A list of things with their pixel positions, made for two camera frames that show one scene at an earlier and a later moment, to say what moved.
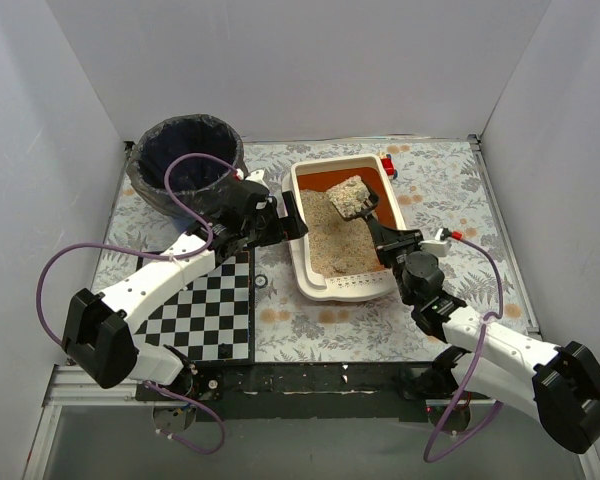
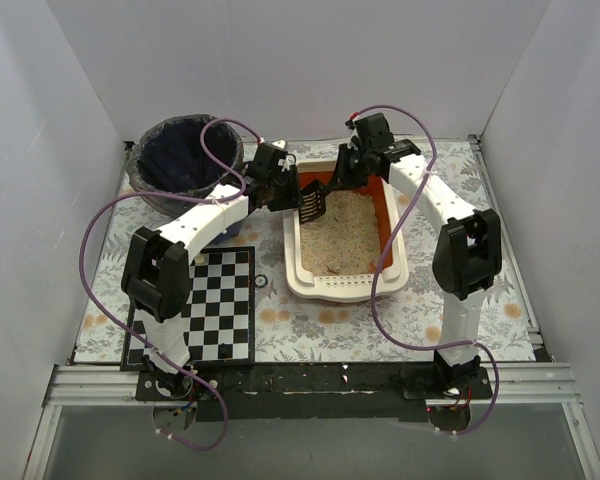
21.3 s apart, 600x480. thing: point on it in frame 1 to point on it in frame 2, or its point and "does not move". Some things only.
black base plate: [297, 391] does not move
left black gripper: [277, 222] to [290, 187]
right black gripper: [386, 240] to [344, 167]
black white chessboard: [210, 318] does not move
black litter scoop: [353, 198] to [312, 201]
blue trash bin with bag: [194, 182] does not move
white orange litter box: [339, 258] does not move
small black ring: [265, 283] does not move
